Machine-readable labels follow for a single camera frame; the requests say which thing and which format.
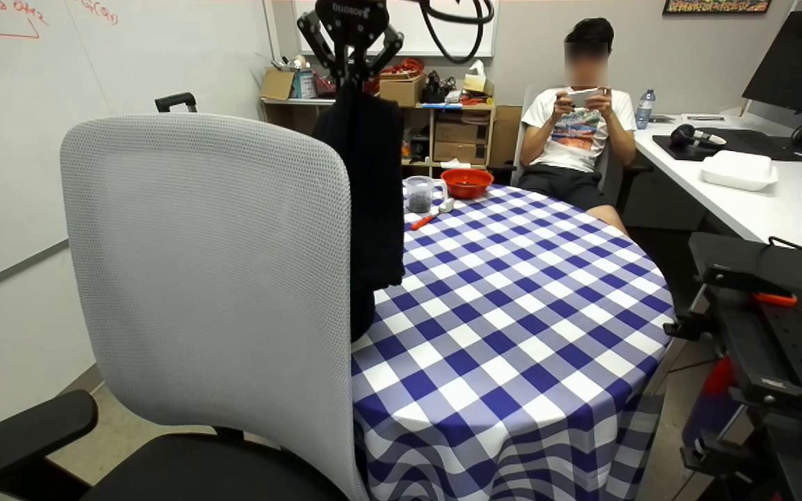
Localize wooden shelf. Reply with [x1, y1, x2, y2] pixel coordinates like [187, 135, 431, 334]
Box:
[401, 102, 496, 176]

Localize black monitor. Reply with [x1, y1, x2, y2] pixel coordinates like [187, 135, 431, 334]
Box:
[741, 8, 802, 116]

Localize open cardboard box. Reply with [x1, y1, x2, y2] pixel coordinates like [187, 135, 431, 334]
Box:
[260, 67, 297, 102]

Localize clear measuring cup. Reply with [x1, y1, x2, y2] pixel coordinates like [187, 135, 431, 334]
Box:
[403, 175, 449, 214]

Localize flat cardboard box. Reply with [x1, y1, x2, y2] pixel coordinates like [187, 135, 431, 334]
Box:
[489, 105, 524, 168]

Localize clear water bottle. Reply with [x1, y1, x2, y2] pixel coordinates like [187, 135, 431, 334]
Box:
[635, 88, 656, 131]

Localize black headphones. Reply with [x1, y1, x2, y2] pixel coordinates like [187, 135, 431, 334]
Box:
[670, 124, 728, 149]

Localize blue white checked tablecloth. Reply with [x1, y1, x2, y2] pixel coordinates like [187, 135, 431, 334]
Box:
[350, 182, 677, 501]

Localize red bowl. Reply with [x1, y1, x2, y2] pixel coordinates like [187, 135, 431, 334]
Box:
[441, 168, 495, 200]

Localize large whiteboard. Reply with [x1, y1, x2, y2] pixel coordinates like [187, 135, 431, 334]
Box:
[0, 0, 278, 304]

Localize white desk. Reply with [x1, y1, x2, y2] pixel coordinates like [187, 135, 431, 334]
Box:
[622, 111, 802, 260]

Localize framed picture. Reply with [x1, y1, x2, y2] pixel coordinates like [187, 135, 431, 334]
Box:
[663, 0, 772, 15]

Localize grey mesh office chair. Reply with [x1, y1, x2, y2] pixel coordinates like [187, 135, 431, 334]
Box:
[0, 113, 374, 501]

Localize small whiteboard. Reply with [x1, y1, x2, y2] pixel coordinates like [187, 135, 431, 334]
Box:
[292, 0, 498, 58]

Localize black desk mat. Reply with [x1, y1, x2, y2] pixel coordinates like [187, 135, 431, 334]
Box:
[652, 128, 802, 163]

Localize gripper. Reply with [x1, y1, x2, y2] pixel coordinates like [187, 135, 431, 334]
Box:
[296, 0, 405, 81]

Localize person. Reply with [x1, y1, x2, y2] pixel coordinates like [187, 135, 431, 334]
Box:
[517, 17, 638, 237]

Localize white phone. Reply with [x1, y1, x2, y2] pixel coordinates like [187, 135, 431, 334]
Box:
[567, 86, 608, 109]

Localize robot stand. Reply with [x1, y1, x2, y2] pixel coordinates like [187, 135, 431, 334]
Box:
[663, 232, 802, 501]

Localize black suitcase handle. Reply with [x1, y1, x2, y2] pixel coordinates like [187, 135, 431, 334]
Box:
[155, 92, 198, 114]

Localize tissue box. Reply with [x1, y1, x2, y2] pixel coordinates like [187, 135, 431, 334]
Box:
[462, 60, 495, 97]

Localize orange and white tool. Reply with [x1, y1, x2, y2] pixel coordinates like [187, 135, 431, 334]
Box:
[409, 198, 456, 232]

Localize white office chair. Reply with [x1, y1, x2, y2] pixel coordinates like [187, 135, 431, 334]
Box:
[510, 85, 654, 214]

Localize white takeout container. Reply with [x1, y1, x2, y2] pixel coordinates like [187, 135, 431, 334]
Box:
[700, 150, 779, 192]

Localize black clothing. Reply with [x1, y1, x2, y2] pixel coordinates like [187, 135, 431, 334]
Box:
[311, 75, 407, 343]

